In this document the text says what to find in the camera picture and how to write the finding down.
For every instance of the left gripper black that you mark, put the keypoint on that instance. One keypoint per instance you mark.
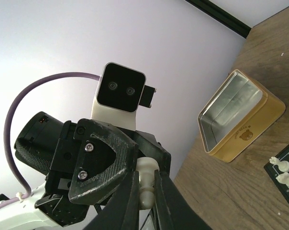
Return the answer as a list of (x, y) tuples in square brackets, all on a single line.
[(91, 159)]

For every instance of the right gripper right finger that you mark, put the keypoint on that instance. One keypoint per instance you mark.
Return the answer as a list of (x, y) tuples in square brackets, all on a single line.
[(172, 212)]

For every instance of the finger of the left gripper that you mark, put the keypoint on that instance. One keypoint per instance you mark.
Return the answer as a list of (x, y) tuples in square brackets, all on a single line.
[(150, 147)]

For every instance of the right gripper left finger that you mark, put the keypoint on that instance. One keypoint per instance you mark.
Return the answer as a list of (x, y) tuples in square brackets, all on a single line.
[(122, 210)]

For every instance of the white chess piece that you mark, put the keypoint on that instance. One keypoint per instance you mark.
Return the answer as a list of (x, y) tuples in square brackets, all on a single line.
[(283, 166), (283, 178), (146, 168)]

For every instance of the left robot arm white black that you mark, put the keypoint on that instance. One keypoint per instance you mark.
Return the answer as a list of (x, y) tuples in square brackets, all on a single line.
[(35, 146)]

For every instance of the black white chess board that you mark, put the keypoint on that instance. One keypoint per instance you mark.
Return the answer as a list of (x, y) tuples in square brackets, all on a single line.
[(273, 172)]

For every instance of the yellow metal tin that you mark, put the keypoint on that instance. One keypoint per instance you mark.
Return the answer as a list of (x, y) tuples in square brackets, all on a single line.
[(237, 114)]

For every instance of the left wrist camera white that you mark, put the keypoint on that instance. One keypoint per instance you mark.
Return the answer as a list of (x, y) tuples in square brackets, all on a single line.
[(121, 90)]

